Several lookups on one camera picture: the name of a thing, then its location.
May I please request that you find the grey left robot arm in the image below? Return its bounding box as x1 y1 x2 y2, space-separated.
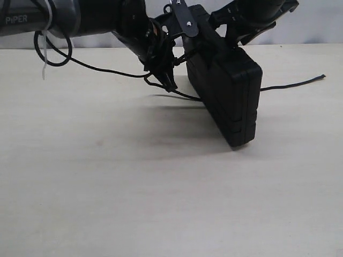
1 1 177 92

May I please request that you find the white zip tie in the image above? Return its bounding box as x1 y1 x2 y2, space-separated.
42 0 53 80

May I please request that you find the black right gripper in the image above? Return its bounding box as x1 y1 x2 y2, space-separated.
208 0 299 45

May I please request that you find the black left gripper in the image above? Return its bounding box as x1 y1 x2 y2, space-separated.
79 1 177 93

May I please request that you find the white backdrop curtain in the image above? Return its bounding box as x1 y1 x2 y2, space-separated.
0 0 343 50

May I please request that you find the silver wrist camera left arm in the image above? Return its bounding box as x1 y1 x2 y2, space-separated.
163 0 199 39

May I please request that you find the black plastic case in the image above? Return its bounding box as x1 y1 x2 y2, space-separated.
183 4 263 148

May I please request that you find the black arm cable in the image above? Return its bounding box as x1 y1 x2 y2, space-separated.
0 0 147 78

